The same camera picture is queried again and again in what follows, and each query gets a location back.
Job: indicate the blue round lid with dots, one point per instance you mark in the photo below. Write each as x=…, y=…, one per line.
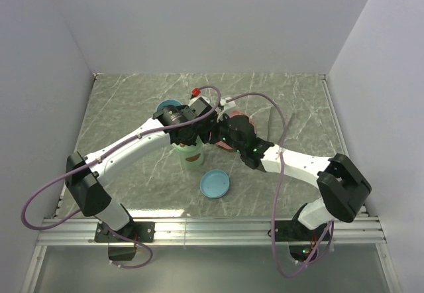
x=215, y=184

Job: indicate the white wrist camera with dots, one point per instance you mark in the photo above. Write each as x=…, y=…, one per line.
x=225, y=108
x=201, y=97

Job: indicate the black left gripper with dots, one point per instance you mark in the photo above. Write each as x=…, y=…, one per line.
x=192, y=142

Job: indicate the metal serving tongs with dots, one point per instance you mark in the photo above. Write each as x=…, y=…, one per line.
x=275, y=129

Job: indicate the pink dotted plate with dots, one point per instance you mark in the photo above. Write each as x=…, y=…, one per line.
x=235, y=132

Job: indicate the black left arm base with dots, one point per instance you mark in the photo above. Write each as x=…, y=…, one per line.
x=123, y=244

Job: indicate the blue cylindrical container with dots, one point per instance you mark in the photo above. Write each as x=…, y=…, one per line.
x=167, y=102

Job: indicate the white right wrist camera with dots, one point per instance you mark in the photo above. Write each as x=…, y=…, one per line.
x=225, y=108

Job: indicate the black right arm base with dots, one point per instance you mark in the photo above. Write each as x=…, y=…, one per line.
x=293, y=231

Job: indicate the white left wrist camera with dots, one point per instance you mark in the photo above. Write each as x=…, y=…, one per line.
x=201, y=97

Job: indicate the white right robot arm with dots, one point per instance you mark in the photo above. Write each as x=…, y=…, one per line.
x=342, y=187

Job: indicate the green cylindrical container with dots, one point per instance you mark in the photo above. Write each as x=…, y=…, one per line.
x=190, y=156

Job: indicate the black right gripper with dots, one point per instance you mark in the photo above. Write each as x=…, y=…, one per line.
x=224, y=120

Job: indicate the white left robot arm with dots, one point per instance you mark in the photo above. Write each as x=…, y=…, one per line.
x=91, y=174

